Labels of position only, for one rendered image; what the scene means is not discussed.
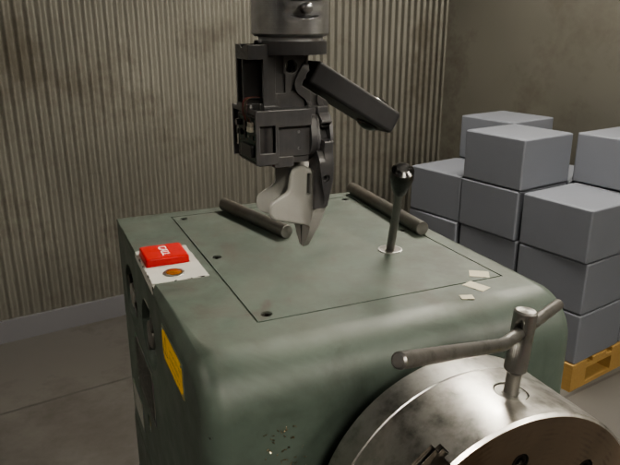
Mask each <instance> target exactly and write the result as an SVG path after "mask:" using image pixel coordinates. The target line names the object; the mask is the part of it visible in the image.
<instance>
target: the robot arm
mask: <svg viewBox="0 0 620 465"><path fill-rule="evenodd" d="M328 23H329V0H251V33H252V34H253V35H254V36H257V40H255V41H254V43H236V44H235V59H236V86H237V103H232V130H233V153H234V154H239V156H241V157H242V158H244V159H246V160H247V161H250V162H252V163H254V165H256V166H258V167H264V166H272V167H274V168H275V180H274V183H273V184H272V185H271V186H270V187H268V188H266V189H265V190H263V191H262V192H260V193H259V194H258V195H257V197H256V205H257V207H258V209H259V210H260V211H262V212H265V213H268V214H269V216H270V217H271V218H272V219H273V220H275V221H282V222H289V223H294V225H295V230H296V233H297V236H298V240H299V243H300V244H301V245H302V246H305V245H309V243H310V241H311V240H312V238H313V236H314V234H315V232H316V229H317V227H318V225H319V223H320V222H321V220H322V218H323V215H324V212H325V208H326V206H327V205H328V200H329V195H330V191H331V187H332V183H333V175H334V158H333V145H334V141H333V140H334V136H333V126H332V119H331V115H330V113H329V112H328V104H330V105H332V106H333V107H335V108H336V109H338V110H340V111H341V112H343V113H345V114H347V115H348V116H350V117H351V118H352V119H354V120H356V122H357V123H358V124H359V126H360V127H362V128H363V129H365V130H369V131H376V130H378V131H383V132H387V133H390V132H392V130H393V128H394V127H395V125H396V123H397V122H398V120H399V112H397V111H396V110H394V109H393V108H391V107H390V106H388V105H387V103H386V102H385V101H384V100H383V99H381V98H379V97H377V96H373V95H372V94H370V93H369V92H367V91H366V90H364V89H362V88H361V87H359V86H358V85H356V84H354V83H353V82H351V81H350V80H348V79H347V78H346V77H344V76H343V75H341V74H340V73H338V72H337V71H335V70H333V69H332V68H330V67H329V66H327V65H325V64H324V63H322V62H321V61H308V55H317V54H327V41H326V40H323V36H327V35H328ZM285 65H286V67H285ZM237 117H238V119H237ZM237 126H238V127H237ZM237 133H238V134H239V143H237ZM308 161H309V162H308Z"/></svg>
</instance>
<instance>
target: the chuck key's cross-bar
mask: <svg viewBox="0 0 620 465"><path fill-rule="evenodd" d="M563 307H564V304H563V302H562V301H561V300H559V299H555V300H553V301H552V302H551V303H549V304H548V305H547V306H545V307H544V308H543V309H541V310H540V311H538V312H537V313H538V318H537V323H536V328H537V327H539V326H540V325H541V324H543V323H544V322H545V321H547V320H548V319H549V318H550V317H552V316H553V315H555V314H556V313H557V312H559V311H560V310H561V309H563ZM536 328H535V329H536ZM524 337H525V332H524V331H523V330H522V329H521V328H514V329H512V330H511V331H509V332H508V333H507V334H506V335H505V336H503V337H502V338H500V339H494V340H481V341H474V342H466V343H459V344H451V345H444V346H436V347H429V348H421V349H414V350H407V351H399V352H394V353H393V354H392V356H391V363H392V365H393V367H394V368H396V369H398V370H403V369H409V368H413V367H419V366H425V365H429V364H440V363H444V362H450V361H456V360H461V359H466V358H471V357H477V356H482V355H487V354H493V353H498V352H505V351H507V350H509V349H510V348H511V347H513V346H514V345H515V344H517V343H518V342H519V341H521V340H522V339H524Z"/></svg>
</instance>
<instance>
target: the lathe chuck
mask: <svg viewBox="0 0 620 465"><path fill-rule="evenodd" d="M506 375H507V371H506V369H484V370H478V371H473V372H469V373H467V374H463V375H460V376H455V377H453V378H450V379H449V380H447V381H444V382H442V383H440V384H438V385H436V386H434V387H432V388H430V389H428V390H427V391H425V392H424V393H423V394H421V395H420V396H418V397H417V398H415V399H413V400H412V401H411V402H409V403H408V404H407V405H406V406H404V407H403V408H402V409H401V410H399V411H398V412H397V413H396V414H395V415H394V416H393V417H392V418H390V419H389V420H388V421H387V422H386V423H385V424H384V425H383V427H382V428H381V429H380V430H379V431H378V432H377V433H376V434H375V436H374V437H373V438H372V439H371V441H370V442H369V443H368V444H367V446H366V447H365V448H364V450H363V452H362V453H361V454H360V456H359V457H358V459H357V460H356V461H355V463H354V464H353V465H422V463H423V462H424V461H425V460H426V459H427V458H428V457H429V456H430V455H431V454H432V453H433V452H434V451H435V450H436V451H437V452H438V453H439V452H440V451H441V450H442V449H444V450H445V451H446V452H447V453H448V454H447V455H446V456H445V459H446V460H447V461H448V462H449V463H450V464H451V465H620V442H619V440H618V439H617V437H616V436H615V435H614V433H613V432H612V431H611V430H610V429H609V428H608V427H607V426H605V425H604V424H603V423H601V422H599V421H598V420H596V419H595V418H594V417H592V416H591V415H589V414H588V413H586V412H585V411H583V410H582V409H581V408H579V407H578V406H576V405H575V404H573V403H572V402H571V401H569V400H568V399H566V398H564V397H563V396H561V395H560V394H558V393H557V392H555V391H554V390H552V389H551V388H549V387H548V386H546V385H545V384H544V383H543V382H541V381H540V380H538V379H537V378H535V377H533V376H530V375H528V374H524V375H522V376H521V380H520V385H519V388H521V389H522V390H524V391H525V392H526V393H527V394H528V397H529V398H528V399H525V400H512V399H505V398H502V397H500V396H499V395H497V394H496V393H495V392H494V387H495V386H497V385H502V384H505V381H506Z"/></svg>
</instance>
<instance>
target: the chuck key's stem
mask: <svg viewBox="0 0 620 465"><path fill-rule="evenodd" d="M537 318H538V313H537V312H536V311H535V310H534V309H532V308H529V307H526V306H518V307H516V308H515V309H514V312H513V316H512V321H511V327H510V331H511V330H512V329H514V328H521V329H522V330H523V331H524V332H525V337H524V339H522V340H521V341H519V342H518V343H517V344H515V345H514V346H513V347H511V348H510V349H509V350H507V351H506V357H505V361H504V368H505V369H506V371H507V375H506V381H505V385H504V390H503V391H502V393H505V394H507V395H509V396H511V397H514V398H515V397H516V396H517V395H518V394H519V385H520V380H521V376H522V375H524V374H526V373H527V370H528V365H529V360H530V356H531V347H532V343H533V338H534V332H535V328H536V323H537Z"/></svg>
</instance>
